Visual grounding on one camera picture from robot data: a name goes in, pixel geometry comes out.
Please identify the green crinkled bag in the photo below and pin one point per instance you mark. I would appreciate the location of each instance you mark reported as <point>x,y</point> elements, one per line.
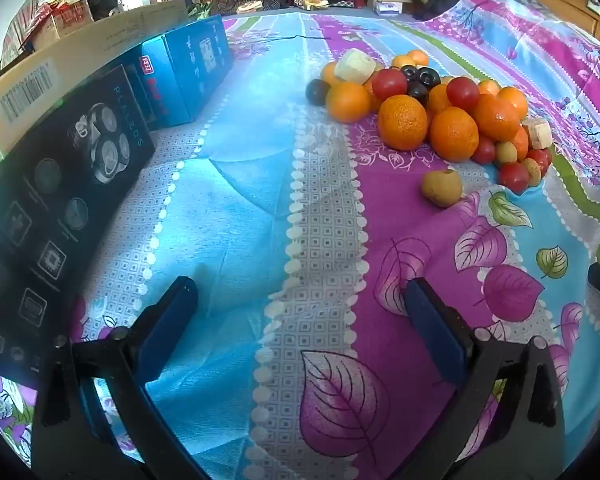
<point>200,11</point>

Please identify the blue product box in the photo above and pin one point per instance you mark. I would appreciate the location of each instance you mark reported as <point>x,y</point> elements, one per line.
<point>195,70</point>

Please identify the flat yellow cardboard box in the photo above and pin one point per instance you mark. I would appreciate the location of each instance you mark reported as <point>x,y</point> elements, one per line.
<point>80,50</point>

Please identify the yellow snack packet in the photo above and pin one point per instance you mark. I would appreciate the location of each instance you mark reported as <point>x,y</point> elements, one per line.
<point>315,2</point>
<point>250,7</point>

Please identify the pile of tan apricots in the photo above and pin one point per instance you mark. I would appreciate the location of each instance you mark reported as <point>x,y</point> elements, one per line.
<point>441,187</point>

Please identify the black product box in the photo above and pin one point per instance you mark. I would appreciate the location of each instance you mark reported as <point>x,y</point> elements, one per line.
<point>55,210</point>

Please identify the small open cardboard box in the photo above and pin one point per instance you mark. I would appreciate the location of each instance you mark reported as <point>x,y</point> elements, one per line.
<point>387,5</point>

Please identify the cream banana chunk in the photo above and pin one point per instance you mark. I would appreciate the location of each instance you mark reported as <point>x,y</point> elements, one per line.
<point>355,65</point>

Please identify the wooden headboard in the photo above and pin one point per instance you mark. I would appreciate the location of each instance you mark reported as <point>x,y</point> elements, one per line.
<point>570,10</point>

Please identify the cardboard box red symbol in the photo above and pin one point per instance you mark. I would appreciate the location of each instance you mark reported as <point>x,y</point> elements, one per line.
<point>62,27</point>

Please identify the dark purple plum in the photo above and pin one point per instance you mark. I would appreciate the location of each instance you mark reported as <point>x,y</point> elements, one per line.
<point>316,92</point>
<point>428,77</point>
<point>409,72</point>
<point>417,93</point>

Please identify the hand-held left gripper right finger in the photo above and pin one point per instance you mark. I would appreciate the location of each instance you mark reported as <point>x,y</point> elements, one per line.
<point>435,330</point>

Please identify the pile of oranges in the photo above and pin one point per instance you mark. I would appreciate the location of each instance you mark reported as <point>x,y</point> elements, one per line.
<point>402,122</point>

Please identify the floral striped bedsheet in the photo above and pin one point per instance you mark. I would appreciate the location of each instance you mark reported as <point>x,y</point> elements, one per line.
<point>260,210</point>

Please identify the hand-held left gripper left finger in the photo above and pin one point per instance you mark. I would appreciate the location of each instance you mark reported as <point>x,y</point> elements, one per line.
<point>167,330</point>

